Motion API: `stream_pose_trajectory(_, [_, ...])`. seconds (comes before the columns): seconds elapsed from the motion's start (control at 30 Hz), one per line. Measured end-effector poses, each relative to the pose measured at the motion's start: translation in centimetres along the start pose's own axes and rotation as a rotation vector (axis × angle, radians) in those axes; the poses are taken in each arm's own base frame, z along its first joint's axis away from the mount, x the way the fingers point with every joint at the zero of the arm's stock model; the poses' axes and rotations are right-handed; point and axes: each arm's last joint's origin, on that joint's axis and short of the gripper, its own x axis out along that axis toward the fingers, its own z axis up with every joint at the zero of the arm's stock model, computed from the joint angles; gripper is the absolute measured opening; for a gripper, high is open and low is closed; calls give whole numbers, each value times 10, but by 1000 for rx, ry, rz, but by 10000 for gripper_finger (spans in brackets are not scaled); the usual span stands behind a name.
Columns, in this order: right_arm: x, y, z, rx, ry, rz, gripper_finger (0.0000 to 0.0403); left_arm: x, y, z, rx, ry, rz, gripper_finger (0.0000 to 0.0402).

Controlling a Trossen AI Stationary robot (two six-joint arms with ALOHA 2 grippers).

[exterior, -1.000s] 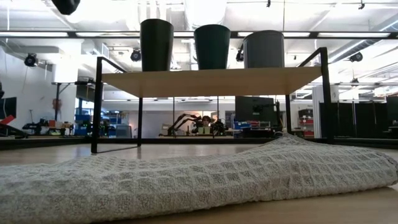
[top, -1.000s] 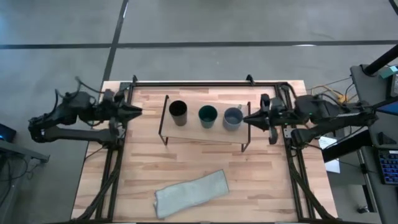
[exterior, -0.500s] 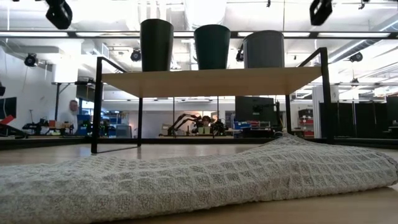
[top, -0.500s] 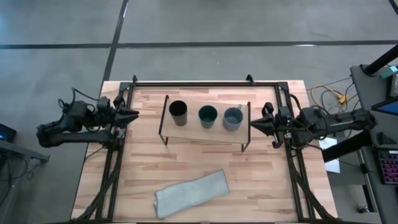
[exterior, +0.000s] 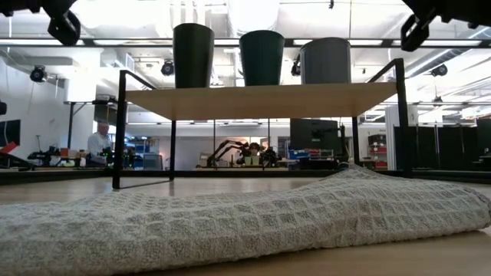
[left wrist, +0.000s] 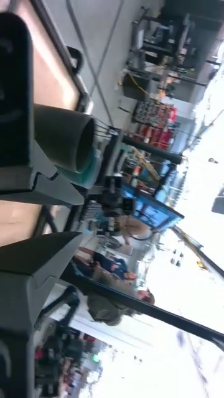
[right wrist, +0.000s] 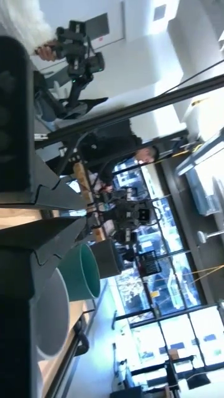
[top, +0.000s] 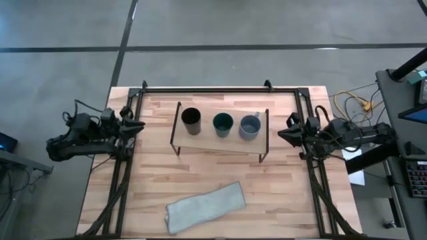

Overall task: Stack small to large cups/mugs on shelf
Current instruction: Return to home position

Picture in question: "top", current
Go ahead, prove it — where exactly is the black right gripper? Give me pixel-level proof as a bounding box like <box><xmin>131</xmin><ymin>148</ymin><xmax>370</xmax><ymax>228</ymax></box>
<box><xmin>277</xmin><ymin>111</ymin><xmax>322</xmax><ymax>153</ymax></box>

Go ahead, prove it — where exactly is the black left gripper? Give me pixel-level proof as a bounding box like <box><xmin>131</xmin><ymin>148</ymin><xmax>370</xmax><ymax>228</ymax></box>
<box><xmin>99</xmin><ymin>106</ymin><xmax>146</xmax><ymax>143</ymax></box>

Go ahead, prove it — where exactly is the grey mug with handle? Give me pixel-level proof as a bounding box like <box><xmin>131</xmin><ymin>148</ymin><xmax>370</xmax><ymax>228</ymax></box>
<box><xmin>238</xmin><ymin>111</ymin><xmax>262</xmax><ymax>142</ymax></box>

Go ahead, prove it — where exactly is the black cup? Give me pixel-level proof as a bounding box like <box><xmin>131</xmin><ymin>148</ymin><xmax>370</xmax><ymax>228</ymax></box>
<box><xmin>180</xmin><ymin>107</ymin><xmax>202</xmax><ymax>136</ymax></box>

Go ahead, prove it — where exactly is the dark green cup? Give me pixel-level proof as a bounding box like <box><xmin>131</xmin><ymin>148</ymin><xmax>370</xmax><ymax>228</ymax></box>
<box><xmin>212</xmin><ymin>112</ymin><xmax>235</xmax><ymax>139</ymax></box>

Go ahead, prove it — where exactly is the wooden shelf with black legs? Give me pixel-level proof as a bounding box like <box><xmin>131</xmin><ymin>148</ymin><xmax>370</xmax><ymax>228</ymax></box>
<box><xmin>169</xmin><ymin>101</ymin><xmax>271</xmax><ymax>165</ymax></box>

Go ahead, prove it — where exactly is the white paper sheet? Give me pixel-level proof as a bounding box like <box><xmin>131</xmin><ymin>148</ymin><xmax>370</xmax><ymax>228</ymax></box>
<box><xmin>340</xmin><ymin>148</ymin><xmax>366</xmax><ymax>187</ymax></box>

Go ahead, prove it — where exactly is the grey folded cloth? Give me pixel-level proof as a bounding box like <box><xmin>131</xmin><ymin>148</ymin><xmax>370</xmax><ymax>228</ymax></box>
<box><xmin>163</xmin><ymin>181</ymin><xmax>247</xmax><ymax>235</ymax></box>

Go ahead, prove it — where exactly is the grey low side table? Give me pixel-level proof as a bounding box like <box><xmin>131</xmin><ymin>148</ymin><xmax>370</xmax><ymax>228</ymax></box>
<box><xmin>0</xmin><ymin>149</ymin><xmax>55</xmax><ymax>177</ymax></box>

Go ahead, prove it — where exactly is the grey side desk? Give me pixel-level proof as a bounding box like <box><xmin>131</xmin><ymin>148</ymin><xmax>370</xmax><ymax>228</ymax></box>
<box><xmin>375</xmin><ymin>68</ymin><xmax>427</xmax><ymax>240</ymax></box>

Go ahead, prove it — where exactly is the blue lit device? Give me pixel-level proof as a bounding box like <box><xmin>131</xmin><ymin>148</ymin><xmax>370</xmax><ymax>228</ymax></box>
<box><xmin>0</xmin><ymin>132</ymin><xmax>19</xmax><ymax>154</ymax></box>

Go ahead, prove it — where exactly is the keyboard with coloured keys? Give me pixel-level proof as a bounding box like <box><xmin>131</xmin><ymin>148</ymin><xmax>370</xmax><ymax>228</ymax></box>
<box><xmin>404</xmin><ymin>159</ymin><xmax>427</xmax><ymax>199</ymax></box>

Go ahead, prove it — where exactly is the black diagonal pole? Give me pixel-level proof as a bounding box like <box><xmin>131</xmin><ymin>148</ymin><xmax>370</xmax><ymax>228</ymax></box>
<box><xmin>388</xmin><ymin>47</ymin><xmax>427</xmax><ymax>83</ymax></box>

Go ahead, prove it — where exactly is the teal small box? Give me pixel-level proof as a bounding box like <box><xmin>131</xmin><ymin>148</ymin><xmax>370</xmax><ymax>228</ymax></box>
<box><xmin>406</xmin><ymin>69</ymin><xmax>427</xmax><ymax>85</ymax></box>

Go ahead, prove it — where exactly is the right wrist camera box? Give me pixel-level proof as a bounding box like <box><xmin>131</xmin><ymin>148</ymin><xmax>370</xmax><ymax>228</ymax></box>
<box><xmin>306</xmin><ymin>116</ymin><xmax>322</xmax><ymax>136</ymax></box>

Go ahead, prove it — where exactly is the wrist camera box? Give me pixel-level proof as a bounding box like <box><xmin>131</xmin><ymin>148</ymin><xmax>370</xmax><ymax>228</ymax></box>
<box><xmin>99</xmin><ymin>108</ymin><xmax>117</xmax><ymax>129</ymax></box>
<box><xmin>306</xmin><ymin>116</ymin><xmax>322</xmax><ymax>136</ymax></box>

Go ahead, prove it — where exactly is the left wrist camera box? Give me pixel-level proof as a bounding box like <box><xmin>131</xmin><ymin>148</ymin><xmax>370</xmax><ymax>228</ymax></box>
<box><xmin>99</xmin><ymin>108</ymin><xmax>117</xmax><ymax>129</ymax></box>

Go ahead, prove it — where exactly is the black aluminium table frame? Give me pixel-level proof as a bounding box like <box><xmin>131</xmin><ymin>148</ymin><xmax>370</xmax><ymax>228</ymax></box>
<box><xmin>75</xmin><ymin>79</ymin><xmax>365</xmax><ymax>239</ymax></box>

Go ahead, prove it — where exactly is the yellow cable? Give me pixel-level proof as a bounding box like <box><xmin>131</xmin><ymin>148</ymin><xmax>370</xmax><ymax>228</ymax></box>
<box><xmin>333</xmin><ymin>90</ymin><xmax>375</xmax><ymax>113</ymax></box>

